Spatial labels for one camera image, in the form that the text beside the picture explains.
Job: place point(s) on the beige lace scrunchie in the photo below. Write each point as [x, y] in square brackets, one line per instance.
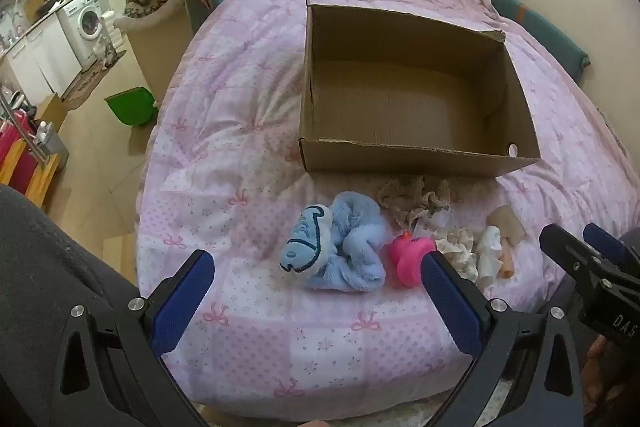
[400, 197]

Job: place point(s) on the white bag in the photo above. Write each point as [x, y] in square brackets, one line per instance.
[105, 42]

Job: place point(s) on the yellow wooden rack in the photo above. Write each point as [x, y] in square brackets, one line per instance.
[42, 182]

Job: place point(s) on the teal pillow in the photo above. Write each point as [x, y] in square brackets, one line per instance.
[530, 22]

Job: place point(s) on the light blue plush toy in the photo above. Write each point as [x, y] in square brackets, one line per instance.
[350, 232]

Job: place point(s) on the white washing machine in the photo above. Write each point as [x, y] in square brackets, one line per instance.
[87, 19]

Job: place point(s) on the grey container with bottles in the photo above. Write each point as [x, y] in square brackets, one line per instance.
[55, 147]

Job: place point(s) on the pink rubber duck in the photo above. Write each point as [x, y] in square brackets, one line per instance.
[407, 257]

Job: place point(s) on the white sock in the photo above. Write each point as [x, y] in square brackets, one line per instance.
[487, 252]

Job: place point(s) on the metal drying rack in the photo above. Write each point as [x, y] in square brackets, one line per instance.
[22, 127]

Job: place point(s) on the person's right hand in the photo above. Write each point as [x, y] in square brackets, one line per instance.
[595, 372]

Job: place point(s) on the pink patchwork quilt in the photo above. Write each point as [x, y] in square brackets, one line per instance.
[240, 157]

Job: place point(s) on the white patterned scrunchie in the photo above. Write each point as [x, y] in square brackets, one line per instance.
[457, 247]

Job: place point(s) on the green plastic bin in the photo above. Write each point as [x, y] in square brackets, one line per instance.
[130, 107]

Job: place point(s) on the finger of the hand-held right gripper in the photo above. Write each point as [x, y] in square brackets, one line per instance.
[565, 252]
[605, 242]

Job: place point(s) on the beige armchair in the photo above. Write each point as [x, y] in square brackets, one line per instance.
[160, 52]

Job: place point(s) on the patterned floor rug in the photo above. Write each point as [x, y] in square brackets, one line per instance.
[87, 82]

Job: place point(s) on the brown cardboard box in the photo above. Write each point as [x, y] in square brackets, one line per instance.
[400, 92]

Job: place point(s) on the small cardboard floor box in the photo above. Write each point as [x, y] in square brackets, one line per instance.
[52, 112]

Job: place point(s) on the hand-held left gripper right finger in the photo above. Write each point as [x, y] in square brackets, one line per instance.
[450, 302]

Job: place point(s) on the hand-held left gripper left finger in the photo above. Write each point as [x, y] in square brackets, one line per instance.
[182, 302]

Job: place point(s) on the white kitchen cabinets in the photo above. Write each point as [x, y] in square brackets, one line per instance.
[45, 57]

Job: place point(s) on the red suitcase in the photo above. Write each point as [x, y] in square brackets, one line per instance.
[15, 157]

